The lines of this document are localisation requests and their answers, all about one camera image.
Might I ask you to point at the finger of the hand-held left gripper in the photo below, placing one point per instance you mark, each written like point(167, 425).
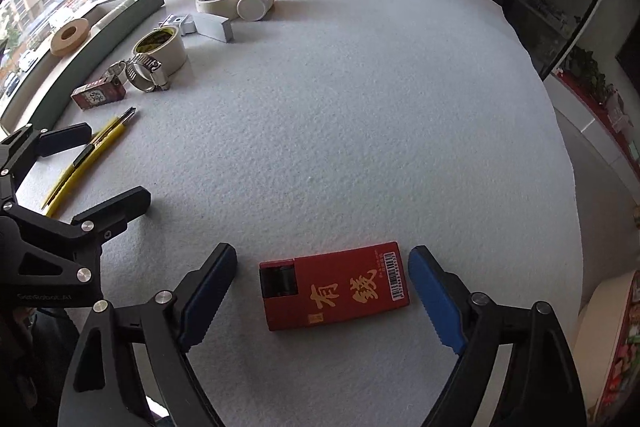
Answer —
point(117, 207)
point(65, 139)

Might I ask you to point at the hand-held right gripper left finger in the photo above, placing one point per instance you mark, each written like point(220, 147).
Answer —
point(210, 302)

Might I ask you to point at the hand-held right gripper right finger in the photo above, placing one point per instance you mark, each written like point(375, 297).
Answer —
point(435, 302)

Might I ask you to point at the yellow utility knife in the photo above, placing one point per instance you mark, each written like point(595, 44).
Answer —
point(82, 162)

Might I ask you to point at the small red printed box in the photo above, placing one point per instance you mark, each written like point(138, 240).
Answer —
point(97, 96)

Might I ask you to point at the large red box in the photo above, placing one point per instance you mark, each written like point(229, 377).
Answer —
point(340, 292)

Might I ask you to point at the dark green tray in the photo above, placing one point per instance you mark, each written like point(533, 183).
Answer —
point(115, 42)

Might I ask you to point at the cream tape roll yellow core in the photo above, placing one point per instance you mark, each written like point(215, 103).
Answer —
point(172, 52)

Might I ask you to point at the grey white block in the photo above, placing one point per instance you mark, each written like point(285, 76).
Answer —
point(212, 27)

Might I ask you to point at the brown paper tape roll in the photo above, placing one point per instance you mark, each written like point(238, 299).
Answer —
point(60, 44)

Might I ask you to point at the white plastic jar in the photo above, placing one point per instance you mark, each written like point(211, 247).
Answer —
point(112, 14)

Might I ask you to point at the grey plug adapter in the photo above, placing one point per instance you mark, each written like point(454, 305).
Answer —
point(180, 24)

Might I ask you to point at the white masking tape roll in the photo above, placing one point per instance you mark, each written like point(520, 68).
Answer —
point(216, 10)

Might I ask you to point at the green potted plants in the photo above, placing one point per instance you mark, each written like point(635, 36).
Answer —
point(590, 74)

